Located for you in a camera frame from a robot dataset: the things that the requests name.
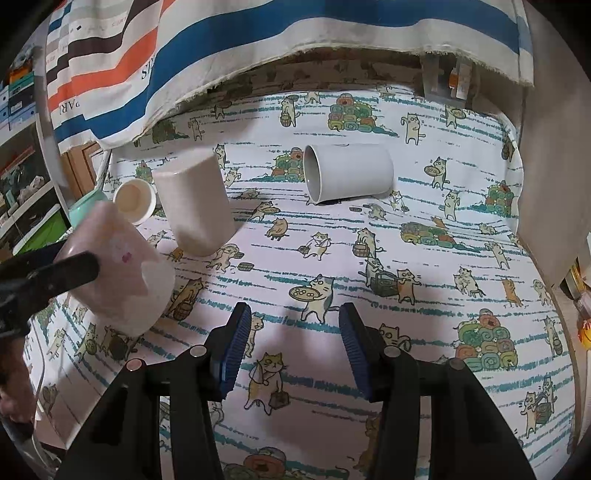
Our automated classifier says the striped cloth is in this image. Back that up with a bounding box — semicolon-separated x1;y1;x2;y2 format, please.
45;0;536;151

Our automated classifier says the white mug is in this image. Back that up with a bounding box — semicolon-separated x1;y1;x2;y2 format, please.
302;142;394;205

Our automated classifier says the shelf unit with boxes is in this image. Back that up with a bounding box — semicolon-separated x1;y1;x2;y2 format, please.
0;44;72;259

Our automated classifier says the person's left hand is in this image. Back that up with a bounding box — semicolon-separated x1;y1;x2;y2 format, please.
0;357;37;425

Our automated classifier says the yellow orange toy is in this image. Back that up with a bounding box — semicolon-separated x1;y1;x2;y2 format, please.
575;316;591;352

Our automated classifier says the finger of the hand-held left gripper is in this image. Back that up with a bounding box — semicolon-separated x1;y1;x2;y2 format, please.
27;255;101;302
0;243;70;283

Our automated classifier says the tall beige cup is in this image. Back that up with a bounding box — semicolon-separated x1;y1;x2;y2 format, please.
152;150;235;257

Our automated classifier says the small cream cup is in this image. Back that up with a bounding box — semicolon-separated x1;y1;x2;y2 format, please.
112;179;158;227

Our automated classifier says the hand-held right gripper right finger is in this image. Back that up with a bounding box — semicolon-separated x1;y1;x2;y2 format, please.
338;304;539;480

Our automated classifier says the wooden cabinet door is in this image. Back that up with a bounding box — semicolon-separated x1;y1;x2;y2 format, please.
62;141;112;195

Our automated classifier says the pink cup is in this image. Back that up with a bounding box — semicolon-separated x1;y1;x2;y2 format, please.
54;200;177;337

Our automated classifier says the cat printed cloth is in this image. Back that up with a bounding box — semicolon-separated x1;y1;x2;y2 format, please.
23;85;579;480

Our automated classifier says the white pole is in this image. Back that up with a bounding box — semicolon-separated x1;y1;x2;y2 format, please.
32;44;72;227

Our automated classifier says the clear plastic container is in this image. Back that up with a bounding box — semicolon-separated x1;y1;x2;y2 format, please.
421;50;482;103

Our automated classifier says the mint green cup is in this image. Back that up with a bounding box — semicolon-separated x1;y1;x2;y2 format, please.
69;188;112;232

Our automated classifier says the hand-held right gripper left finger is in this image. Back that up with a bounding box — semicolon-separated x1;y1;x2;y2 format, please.
55;302;253;480

